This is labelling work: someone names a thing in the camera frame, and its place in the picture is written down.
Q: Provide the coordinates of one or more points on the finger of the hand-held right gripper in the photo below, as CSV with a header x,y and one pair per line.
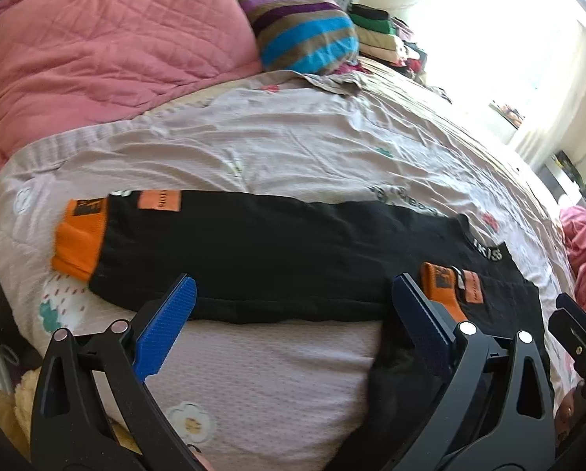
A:
x,y
575,326

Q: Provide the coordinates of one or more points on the person's right hand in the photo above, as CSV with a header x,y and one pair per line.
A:
x,y
565,417

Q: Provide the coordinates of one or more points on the black garment with orange cuffs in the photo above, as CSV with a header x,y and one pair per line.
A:
x,y
273,250

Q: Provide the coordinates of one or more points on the stack of folded clothes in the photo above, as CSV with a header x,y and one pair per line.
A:
x,y
376,34

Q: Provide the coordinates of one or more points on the cluttered dark desk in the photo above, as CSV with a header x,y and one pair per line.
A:
x,y
567,176

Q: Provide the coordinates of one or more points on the pink quilted blanket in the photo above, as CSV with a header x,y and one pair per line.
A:
x,y
101,44

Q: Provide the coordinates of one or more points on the yellow fluffy cloth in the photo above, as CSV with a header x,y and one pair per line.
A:
x,y
8,412

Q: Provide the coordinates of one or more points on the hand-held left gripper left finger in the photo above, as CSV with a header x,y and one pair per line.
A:
x,y
167,324

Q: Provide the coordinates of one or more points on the striped knitted pillow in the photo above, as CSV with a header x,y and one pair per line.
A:
x,y
302,34

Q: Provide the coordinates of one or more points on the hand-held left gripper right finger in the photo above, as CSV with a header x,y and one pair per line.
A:
x,y
420,326

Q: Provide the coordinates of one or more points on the windowsill clutter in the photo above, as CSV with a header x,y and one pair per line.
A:
x,y
507,115

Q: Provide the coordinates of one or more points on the white curtain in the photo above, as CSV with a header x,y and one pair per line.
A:
x,y
553,108

